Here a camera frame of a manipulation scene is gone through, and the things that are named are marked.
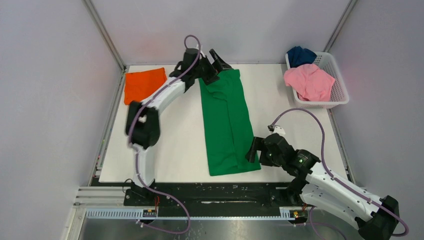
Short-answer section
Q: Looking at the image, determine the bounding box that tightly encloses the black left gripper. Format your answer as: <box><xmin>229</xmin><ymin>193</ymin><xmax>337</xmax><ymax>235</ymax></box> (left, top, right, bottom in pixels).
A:
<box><xmin>192</xmin><ymin>49</ymin><xmax>231</xmax><ymax>86</ymax></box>

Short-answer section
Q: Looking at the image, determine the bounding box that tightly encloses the green t-shirt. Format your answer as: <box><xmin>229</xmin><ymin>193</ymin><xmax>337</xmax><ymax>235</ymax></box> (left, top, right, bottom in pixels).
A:
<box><xmin>199</xmin><ymin>69</ymin><xmax>261</xmax><ymax>177</ymax></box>

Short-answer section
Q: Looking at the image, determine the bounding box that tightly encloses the white plastic laundry basket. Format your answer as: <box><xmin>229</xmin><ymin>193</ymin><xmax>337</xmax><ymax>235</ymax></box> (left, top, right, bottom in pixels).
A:
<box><xmin>285</xmin><ymin>51</ymin><xmax>350</xmax><ymax>109</ymax></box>

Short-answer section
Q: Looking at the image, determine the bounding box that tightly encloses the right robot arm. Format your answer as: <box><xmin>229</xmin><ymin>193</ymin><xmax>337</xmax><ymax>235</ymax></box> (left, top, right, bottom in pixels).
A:
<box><xmin>245</xmin><ymin>133</ymin><xmax>400</xmax><ymax>240</ymax></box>

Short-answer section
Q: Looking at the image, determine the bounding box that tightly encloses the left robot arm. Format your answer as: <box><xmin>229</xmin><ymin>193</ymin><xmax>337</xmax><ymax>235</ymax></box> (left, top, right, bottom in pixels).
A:
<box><xmin>125</xmin><ymin>48</ymin><xmax>232</xmax><ymax>206</ymax></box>

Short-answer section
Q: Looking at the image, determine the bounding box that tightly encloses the navy blue t-shirt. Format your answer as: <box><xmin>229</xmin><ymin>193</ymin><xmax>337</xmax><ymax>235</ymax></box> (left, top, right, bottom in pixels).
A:
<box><xmin>286</xmin><ymin>46</ymin><xmax>317</xmax><ymax>68</ymax></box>

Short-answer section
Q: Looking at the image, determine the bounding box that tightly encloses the pink t-shirt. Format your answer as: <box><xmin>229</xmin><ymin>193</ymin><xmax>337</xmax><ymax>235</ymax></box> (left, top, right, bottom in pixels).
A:
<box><xmin>283</xmin><ymin>63</ymin><xmax>336</xmax><ymax>102</ymax></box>

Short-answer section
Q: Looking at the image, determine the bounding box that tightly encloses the folded orange t-shirt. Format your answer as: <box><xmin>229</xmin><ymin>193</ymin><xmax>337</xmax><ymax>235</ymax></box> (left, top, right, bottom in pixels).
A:
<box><xmin>123</xmin><ymin>67</ymin><xmax>167</xmax><ymax>106</ymax></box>

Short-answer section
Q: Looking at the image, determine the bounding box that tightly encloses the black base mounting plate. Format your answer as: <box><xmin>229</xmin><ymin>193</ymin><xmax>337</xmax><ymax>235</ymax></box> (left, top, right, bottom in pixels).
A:
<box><xmin>93</xmin><ymin>179</ymin><xmax>312</xmax><ymax>219</ymax></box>

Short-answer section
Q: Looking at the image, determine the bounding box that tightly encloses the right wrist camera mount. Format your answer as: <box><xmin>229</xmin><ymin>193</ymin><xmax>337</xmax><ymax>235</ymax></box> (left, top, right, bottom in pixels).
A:
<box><xmin>268</xmin><ymin>125</ymin><xmax>286</xmax><ymax>137</ymax></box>

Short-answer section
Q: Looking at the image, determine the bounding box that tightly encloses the left corner aluminium post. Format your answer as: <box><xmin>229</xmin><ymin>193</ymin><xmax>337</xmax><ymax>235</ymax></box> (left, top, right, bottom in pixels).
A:
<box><xmin>82</xmin><ymin>0</ymin><xmax>127</xmax><ymax>72</ymax></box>

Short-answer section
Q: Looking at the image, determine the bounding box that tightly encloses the corner aluminium post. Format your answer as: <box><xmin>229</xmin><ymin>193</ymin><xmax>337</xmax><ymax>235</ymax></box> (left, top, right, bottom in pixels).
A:
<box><xmin>82</xmin><ymin>0</ymin><xmax>127</xmax><ymax>72</ymax></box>
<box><xmin>323</xmin><ymin>0</ymin><xmax>359</xmax><ymax>52</ymax></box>

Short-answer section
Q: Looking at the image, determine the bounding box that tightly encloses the right corner aluminium post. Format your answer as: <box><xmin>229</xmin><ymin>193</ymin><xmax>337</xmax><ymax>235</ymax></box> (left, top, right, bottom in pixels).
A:
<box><xmin>323</xmin><ymin>0</ymin><xmax>359</xmax><ymax>52</ymax></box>

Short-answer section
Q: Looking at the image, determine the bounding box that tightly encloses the aluminium front frame rail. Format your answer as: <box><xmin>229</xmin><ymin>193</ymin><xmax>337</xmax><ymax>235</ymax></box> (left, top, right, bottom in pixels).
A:
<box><xmin>75</xmin><ymin>183</ymin><xmax>304</xmax><ymax>218</ymax></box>

